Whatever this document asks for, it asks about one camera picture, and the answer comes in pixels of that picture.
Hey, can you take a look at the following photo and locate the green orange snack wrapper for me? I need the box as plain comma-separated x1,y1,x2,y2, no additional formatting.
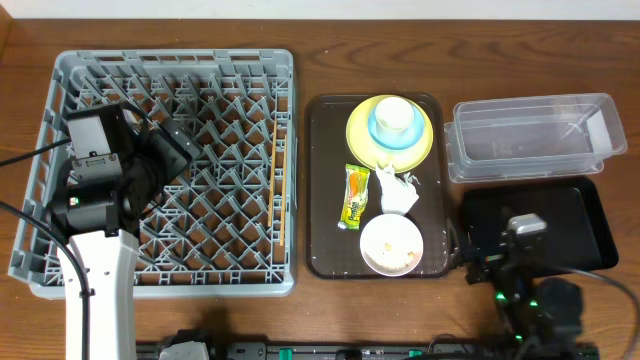
338,164,370,230

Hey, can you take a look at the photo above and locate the white napkin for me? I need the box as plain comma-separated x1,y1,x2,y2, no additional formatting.
375,164,420,216

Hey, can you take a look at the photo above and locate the white bowl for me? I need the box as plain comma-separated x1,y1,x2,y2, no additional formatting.
359,214,424,277

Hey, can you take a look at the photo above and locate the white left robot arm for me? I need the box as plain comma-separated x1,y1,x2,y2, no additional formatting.
48,115,200,359

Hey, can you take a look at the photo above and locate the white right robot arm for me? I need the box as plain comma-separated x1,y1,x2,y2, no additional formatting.
465,239,600,360

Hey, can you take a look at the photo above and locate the grey plastic dishwasher rack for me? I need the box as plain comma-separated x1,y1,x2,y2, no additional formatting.
8,49,297,299

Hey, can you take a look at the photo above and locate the black waste tray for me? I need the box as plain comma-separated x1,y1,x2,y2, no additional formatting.
459,177,619,271

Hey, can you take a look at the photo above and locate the dark brown serving tray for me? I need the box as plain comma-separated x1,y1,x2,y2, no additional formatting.
304,93,455,280

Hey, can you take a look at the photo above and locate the yellow plate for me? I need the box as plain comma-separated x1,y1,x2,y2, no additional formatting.
346,95,434,173

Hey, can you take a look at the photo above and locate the light blue small plate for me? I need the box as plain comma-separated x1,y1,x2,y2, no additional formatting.
367,104,425,151

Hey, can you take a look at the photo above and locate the white cup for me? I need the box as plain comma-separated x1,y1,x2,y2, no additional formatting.
374,96,414,141

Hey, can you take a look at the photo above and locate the clear plastic bin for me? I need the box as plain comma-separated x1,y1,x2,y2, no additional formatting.
444,93,628,184

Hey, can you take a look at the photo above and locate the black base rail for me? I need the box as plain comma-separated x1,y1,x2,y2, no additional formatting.
136,330,600,360

